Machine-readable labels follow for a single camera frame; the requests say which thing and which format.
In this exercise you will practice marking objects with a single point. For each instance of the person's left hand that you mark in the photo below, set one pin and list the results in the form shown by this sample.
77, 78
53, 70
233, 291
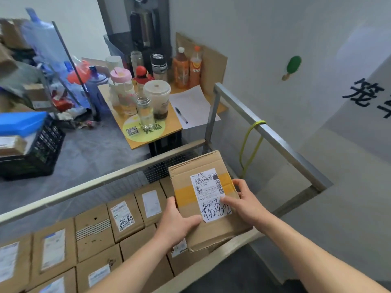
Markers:
174, 225

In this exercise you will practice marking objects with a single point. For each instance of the person's right hand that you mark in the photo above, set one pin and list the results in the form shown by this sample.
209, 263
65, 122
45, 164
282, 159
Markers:
253, 210

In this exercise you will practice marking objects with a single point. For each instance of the parcel with long label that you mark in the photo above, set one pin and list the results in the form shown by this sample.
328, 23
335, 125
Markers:
151, 204

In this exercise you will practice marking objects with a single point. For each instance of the barcode printed medium cardboard box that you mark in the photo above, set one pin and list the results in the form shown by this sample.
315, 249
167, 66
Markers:
166, 187

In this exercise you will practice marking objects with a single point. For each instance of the box yellow tape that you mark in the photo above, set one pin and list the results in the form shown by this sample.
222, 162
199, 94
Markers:
213, 231

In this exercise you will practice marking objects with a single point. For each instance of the unlabelled medium cardboard box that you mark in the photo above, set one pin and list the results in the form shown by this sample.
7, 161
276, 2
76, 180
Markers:
137, 244

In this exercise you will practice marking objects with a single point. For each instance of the parcel with handwritten label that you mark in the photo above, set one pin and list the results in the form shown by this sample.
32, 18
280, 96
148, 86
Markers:
122, 216

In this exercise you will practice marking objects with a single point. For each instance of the green striped holed cardboard box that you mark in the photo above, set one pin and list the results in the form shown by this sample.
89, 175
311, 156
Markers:
91, 247

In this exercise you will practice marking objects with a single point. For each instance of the parcel with blue-top label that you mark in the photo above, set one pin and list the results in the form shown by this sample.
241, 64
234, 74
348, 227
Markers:
71, 241

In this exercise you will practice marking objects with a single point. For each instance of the person's left forearm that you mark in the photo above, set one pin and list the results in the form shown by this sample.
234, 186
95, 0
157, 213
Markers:
131, 268

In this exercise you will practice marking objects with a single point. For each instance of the person's right forearm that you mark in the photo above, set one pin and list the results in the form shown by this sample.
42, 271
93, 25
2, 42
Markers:
320, 262

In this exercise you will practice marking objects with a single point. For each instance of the small yellow table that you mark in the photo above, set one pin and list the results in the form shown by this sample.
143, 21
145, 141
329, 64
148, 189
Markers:
174, 125

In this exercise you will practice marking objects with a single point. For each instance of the yellow-green round sticker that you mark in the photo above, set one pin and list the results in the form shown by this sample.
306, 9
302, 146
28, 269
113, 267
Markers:
131, 132

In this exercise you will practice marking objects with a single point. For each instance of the black pen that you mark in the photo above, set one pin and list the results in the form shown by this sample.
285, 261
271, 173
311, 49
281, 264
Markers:
181, 115

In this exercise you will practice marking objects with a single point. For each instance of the clear glass jar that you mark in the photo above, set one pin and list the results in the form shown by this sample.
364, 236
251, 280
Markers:
145, 115

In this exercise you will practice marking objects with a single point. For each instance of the white paper sheet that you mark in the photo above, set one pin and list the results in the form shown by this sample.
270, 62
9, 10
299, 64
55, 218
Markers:
195, 103

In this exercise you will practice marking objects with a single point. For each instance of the white lid drink cup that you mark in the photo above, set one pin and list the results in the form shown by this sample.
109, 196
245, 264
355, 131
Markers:
157, 97

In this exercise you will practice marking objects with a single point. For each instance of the heap of mixed rubbish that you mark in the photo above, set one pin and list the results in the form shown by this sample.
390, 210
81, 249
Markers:
76, 118

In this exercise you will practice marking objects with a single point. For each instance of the white plastic cup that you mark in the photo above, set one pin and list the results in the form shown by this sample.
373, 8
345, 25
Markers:
113, 93

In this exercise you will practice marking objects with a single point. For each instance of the black plastic crate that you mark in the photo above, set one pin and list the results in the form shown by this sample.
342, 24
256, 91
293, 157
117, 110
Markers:
45, 155

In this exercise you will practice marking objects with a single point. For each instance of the pink lid clear tumbler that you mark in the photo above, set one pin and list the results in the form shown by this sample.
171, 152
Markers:
123, 88

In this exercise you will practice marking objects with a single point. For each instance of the orange drink bottle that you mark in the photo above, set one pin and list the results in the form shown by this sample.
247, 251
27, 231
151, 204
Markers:
195, 70

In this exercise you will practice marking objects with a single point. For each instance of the brown tea bottle white cap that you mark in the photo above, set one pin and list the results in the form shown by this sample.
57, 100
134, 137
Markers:
181, 71

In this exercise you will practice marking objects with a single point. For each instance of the red lid bottle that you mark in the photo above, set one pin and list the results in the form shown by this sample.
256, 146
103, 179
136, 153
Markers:
141, 74

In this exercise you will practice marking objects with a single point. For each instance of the blue water jug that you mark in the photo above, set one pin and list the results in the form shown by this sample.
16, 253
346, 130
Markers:
96, 91

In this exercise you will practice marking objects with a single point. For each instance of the black lid steel flask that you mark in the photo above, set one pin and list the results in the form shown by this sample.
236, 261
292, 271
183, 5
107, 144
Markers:
159, 68

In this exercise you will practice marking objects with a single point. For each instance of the red plastic object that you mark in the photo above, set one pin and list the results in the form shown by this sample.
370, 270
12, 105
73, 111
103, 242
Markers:
80, 74

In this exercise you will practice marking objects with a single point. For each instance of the small brown carton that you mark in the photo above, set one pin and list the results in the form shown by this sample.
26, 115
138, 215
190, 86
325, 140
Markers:
12, 146

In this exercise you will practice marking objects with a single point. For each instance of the blue plastic box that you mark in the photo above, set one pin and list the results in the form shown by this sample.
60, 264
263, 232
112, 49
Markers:
21, 123

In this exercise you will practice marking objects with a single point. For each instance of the upright brown carton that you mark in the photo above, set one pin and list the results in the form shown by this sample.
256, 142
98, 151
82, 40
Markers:
36, 96

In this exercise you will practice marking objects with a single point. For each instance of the black water dispenser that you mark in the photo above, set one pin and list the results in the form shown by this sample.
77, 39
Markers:
143, 27

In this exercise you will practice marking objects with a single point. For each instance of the large pale blue jug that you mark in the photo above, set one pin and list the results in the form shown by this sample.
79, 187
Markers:
42, 36

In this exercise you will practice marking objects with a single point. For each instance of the green popsicle wall hook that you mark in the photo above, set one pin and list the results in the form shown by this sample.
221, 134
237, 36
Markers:
294, 64

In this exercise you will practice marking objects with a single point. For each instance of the wall sign with black characters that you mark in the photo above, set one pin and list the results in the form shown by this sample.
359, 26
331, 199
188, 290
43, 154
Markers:
363, 91

